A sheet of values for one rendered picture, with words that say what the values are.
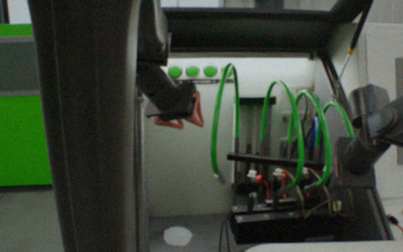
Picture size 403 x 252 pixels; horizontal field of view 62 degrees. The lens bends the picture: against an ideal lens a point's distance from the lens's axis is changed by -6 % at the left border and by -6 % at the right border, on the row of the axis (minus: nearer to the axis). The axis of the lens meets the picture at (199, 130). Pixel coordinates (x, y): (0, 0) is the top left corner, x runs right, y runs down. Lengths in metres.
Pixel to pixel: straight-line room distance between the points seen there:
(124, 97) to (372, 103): 0.52
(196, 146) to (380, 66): 0.67
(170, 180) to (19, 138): 2.50
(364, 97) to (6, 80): 3.23
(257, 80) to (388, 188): 0.57
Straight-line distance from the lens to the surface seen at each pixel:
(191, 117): 0.67
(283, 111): 1.33
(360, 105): 0.66
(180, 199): 1.36
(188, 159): 1.30
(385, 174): 1.24
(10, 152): 3.72
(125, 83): 0.18
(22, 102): 3.56
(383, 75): 1.23
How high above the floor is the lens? 1.51
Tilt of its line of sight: 16 degrees down
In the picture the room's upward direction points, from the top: straight up
